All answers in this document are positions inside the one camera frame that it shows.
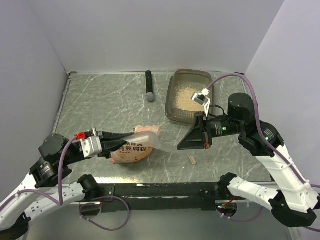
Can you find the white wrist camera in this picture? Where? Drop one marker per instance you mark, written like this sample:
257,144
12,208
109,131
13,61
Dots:
203,99
90,143

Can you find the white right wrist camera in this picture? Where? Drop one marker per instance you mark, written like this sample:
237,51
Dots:
203,99

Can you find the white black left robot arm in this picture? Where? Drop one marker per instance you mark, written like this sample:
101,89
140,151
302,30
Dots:
42,192

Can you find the black microphone with grey head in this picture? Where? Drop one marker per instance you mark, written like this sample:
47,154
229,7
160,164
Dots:
150,97

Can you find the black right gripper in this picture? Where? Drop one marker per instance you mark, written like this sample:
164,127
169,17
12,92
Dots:
195,138

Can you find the beige clean litter pile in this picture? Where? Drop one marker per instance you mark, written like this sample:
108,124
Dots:
183,99

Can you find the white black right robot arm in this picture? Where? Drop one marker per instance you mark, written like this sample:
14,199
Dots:
294,202

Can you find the orange cat litter bag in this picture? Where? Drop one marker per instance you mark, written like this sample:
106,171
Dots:
135,152

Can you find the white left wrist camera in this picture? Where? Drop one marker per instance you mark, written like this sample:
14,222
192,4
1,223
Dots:
90,143

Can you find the brown plastic litter box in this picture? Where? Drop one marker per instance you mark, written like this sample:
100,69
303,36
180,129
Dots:
186,77

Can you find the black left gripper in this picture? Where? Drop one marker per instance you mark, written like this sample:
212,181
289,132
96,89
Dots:
108,144

